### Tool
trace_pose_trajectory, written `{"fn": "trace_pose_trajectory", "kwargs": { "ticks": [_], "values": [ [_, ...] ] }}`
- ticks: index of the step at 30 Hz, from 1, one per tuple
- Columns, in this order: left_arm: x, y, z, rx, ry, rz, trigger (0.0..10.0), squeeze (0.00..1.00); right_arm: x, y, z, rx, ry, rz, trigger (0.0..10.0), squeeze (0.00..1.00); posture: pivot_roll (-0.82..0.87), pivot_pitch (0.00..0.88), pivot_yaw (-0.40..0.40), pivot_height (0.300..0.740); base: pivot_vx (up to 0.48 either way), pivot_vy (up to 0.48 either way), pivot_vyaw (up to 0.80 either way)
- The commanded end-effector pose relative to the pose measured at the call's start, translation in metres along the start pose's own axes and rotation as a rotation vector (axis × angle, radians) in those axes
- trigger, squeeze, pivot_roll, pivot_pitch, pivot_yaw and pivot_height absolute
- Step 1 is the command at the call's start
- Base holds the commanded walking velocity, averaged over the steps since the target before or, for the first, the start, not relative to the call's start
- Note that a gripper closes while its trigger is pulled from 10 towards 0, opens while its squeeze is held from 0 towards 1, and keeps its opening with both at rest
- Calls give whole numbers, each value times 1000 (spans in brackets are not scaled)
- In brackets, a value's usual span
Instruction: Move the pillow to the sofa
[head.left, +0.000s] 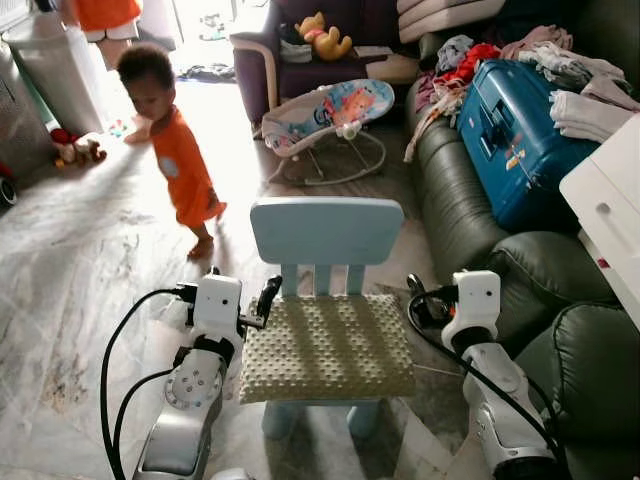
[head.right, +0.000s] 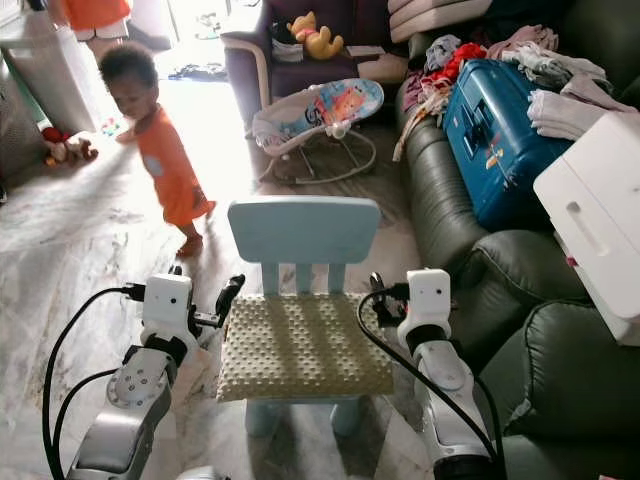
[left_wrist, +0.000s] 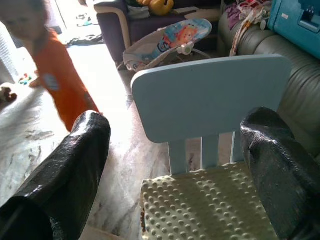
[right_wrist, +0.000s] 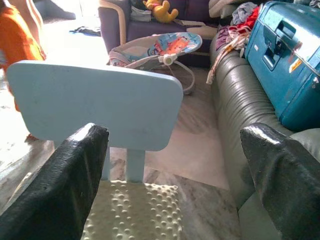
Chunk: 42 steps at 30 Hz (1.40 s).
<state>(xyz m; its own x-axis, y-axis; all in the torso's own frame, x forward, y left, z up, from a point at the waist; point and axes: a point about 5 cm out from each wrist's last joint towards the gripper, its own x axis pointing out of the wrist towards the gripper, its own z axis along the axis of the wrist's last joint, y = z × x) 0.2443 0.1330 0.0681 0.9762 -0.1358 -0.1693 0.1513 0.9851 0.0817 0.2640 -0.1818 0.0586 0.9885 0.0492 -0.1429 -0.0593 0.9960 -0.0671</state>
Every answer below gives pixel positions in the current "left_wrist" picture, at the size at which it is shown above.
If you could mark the dark purple armchair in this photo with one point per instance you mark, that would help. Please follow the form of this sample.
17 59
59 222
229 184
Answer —
140 27

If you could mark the brown plush toy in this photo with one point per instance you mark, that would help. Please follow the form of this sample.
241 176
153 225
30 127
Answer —
7 93

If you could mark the teal plastic box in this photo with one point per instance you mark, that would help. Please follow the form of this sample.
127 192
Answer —
295 17

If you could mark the dark cloth on floor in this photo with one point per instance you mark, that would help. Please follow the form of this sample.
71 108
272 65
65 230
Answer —
85 39

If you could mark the light blue child chair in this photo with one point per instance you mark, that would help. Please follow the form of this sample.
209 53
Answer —
210 100

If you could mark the small colourful floor toys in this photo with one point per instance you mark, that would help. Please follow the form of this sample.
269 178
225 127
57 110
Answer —
25 78

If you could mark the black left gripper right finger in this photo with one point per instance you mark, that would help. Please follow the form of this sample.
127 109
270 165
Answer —
280 170

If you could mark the pile of colourful clothes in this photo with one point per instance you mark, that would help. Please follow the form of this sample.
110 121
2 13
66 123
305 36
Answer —
246 15

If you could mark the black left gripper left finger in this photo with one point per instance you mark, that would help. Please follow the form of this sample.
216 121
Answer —
62 175

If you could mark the child in orange shirt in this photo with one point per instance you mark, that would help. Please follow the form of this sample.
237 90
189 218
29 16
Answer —
60 75

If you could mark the grey green leather sofa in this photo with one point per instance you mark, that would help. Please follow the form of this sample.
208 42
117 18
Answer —
287 67

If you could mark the colourful baby bouncer seat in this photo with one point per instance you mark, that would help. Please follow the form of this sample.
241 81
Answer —
170 42

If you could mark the yellow plush toy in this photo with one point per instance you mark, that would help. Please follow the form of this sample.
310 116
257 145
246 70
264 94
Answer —
160 5

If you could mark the pale green dotted pillow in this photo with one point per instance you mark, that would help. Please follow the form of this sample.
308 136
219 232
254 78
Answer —
200 205

